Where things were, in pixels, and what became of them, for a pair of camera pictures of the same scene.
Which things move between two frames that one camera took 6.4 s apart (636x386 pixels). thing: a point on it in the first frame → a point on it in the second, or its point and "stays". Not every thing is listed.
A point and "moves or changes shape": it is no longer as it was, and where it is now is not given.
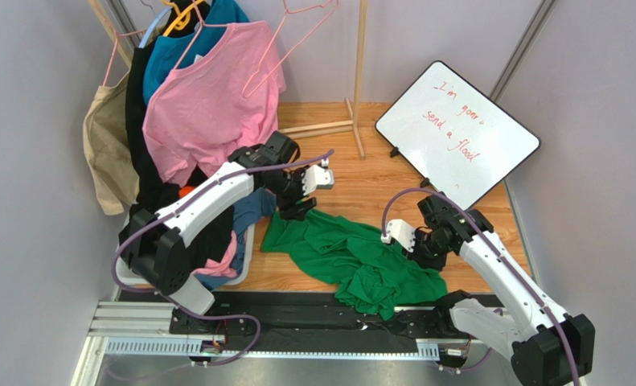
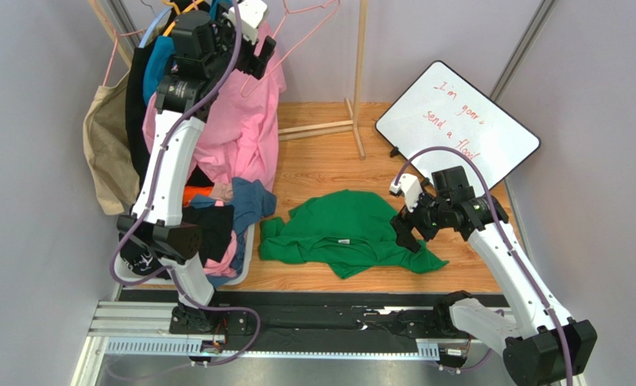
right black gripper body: [421, 254] → [413, 218]
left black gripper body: [289, 191] → [248, 63]
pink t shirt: [218, 104] stays
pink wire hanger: [260, 66] stays
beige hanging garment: [108, 147] stays
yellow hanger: [182, 21] stays
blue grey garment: [261, 203] stays
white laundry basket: [133, 275] stays
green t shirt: [370, 275] moves or changes shape
